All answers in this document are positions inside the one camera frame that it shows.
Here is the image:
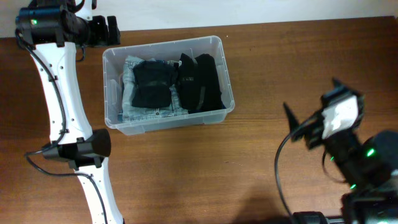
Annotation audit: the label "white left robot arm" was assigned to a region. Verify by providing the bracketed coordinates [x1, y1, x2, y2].
[15, 0, 124, 223]

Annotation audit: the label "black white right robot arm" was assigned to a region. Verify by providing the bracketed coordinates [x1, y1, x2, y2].
[274, 79, 397, 224]

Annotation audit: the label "clear plastic storage bin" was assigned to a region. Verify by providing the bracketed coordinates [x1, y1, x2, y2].
[103, 35, 235, 136]

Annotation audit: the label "teal towel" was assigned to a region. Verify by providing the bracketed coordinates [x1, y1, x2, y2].
[188, 104, 226, 114]

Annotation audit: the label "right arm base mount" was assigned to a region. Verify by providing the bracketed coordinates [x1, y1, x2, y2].
[293, 212, 345, 224]

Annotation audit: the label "light blue jeans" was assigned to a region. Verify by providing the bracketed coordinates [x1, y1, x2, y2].
[122, 55, 188, 123]

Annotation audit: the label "dark blue jeans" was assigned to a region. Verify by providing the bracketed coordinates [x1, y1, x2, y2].
[118, 56, 172, 123]

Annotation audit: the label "black garment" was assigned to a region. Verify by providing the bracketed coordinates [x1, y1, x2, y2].
[175, 54, 223, 110]
[132, 61, 178, 109]

